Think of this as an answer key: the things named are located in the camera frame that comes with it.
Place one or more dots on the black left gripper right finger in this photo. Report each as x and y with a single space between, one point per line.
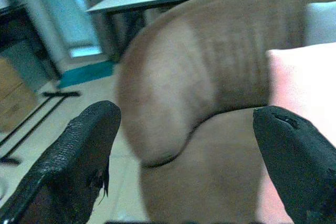
296 161

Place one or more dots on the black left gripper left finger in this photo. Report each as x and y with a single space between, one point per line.
65 161

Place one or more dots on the pink pillow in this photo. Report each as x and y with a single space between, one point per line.
302 82

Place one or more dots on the teal floor mat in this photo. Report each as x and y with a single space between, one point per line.
86 73

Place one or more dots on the brown fabric sofa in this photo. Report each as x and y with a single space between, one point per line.
210 90

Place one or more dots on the cardboard box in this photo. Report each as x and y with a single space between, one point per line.
13 95

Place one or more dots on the dark desk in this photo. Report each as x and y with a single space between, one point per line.
23 40

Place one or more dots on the black metal frame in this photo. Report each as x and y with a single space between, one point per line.
31 121

